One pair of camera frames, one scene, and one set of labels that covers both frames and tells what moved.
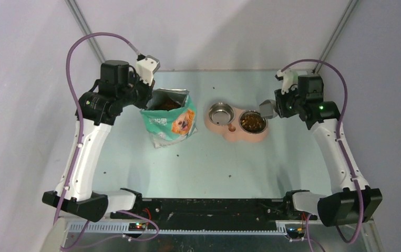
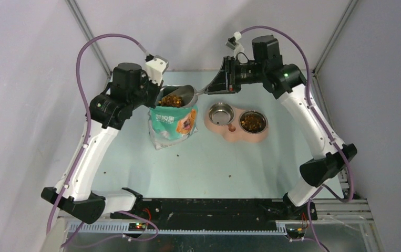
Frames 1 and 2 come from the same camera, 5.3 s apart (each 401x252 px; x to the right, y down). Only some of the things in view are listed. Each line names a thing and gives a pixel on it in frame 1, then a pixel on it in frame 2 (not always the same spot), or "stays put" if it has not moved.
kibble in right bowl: [253, 122] stays put
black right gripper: [280, 107] -> [226, 81]
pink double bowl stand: [233, 131] stays put
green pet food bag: [171, 116] stays put
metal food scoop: [267, 108] -> [178, 95]
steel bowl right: [251, 122] stays put
